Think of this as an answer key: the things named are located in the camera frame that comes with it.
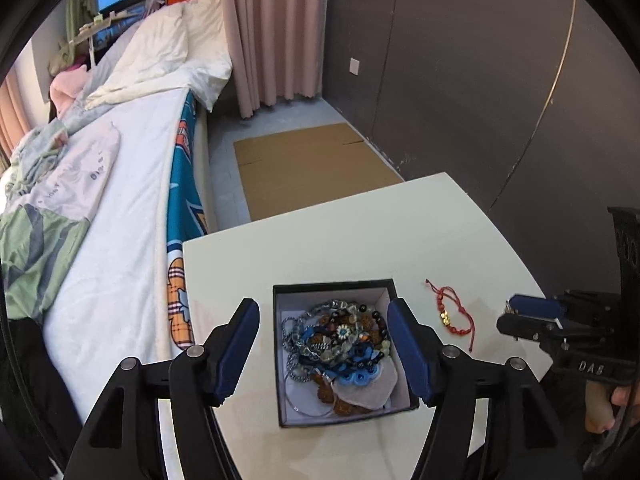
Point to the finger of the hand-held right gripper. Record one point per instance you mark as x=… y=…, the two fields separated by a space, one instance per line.
x=535 y=305
x=520 y=327

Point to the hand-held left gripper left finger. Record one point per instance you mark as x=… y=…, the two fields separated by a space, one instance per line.
x=235 y=355

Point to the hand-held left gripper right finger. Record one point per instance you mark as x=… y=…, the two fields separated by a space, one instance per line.
x=410 y=355

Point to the white fabric pouch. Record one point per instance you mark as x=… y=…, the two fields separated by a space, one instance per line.
x=362 y=392

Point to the black cardboard gift box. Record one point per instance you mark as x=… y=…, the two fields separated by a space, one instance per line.
x=340 y=417

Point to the person's right hand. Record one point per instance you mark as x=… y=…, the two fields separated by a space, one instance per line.
x=600 y=410

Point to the white low table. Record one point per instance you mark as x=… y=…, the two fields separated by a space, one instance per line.
x=350 y=240

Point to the teal cartoon printed sheet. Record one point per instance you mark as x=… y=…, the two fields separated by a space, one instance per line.
x=182 y=195

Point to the beige bed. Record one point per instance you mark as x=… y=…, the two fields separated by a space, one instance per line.
x=209 y=185

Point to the white bed blanket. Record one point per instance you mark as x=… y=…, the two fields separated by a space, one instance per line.
x=130 y=210

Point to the flattened brown cardboard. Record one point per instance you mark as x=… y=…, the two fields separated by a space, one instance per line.
x=300 y=170

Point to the black clothing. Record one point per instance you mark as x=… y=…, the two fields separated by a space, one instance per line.
x=30 y=385

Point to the green patterned blanket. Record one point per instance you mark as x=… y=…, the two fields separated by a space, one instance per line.
x=30 y=250

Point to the white printed t-shirt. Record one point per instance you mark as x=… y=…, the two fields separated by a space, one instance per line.
x=85 y=170

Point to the pale floral quilt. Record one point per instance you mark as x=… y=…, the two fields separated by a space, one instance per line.
x=40 y=145

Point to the white duvet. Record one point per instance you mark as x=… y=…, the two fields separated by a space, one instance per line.
x=165 y=60

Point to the wide pink curtain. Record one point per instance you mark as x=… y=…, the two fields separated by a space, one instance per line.
x=265 y=35

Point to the narrow pink curtain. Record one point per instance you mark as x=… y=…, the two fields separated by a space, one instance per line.
x=10 y=120

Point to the white pillow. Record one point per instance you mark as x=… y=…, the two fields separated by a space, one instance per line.
x=207 y=20

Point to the grey green plush toy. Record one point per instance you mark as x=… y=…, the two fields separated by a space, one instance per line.
x=62 y=57

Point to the white folding tray table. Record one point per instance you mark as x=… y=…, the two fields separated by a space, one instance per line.
x=100 y=25

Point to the green hanging cloth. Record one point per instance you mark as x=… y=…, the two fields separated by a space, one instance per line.
x=80 y=10

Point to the white wall socket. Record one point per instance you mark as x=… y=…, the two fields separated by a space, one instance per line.
x=354 y=66

